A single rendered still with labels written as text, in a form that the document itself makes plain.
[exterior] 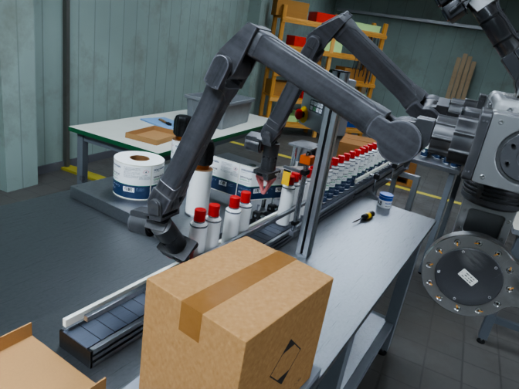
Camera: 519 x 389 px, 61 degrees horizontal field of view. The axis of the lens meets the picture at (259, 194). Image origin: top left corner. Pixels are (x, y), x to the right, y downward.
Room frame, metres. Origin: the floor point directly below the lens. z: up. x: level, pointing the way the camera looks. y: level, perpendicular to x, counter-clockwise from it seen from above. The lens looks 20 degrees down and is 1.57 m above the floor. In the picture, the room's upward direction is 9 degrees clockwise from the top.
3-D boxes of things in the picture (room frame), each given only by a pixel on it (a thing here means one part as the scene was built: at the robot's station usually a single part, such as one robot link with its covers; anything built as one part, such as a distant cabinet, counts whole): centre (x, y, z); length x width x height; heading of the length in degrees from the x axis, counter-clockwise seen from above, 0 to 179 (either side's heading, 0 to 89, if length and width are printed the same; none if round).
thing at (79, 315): (1.27, 0.12, 0.90); 1.07 x 0.01 x 0.02; 151
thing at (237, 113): (3.77, 0.45, 0.91); 0.60 x 0.40 x 0.22; 161
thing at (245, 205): (1.34, 0.04, 0.98); 0.05 x 0.05 x 0.20
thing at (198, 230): (1.14, 0.16, 0.98); 0.05 x 0.05 x 0.20
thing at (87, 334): (1.50, -0.05, 0.86); 1.65 x 0.08 x 0.04; 151
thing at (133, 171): (1.70, 0.51, 0.95); 0.20 x 0.20 x 0.14
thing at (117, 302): (1.23, 0.06, 0.95); 1.07 x 0.01 x 0.01; 151
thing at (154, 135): (2.91, 0.77, 0.82); 0.34 x 0.24 x 0.04; 163
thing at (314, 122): (1.55, -0.18, 1.38); 0.17 x 0.10 x 0.19; 26
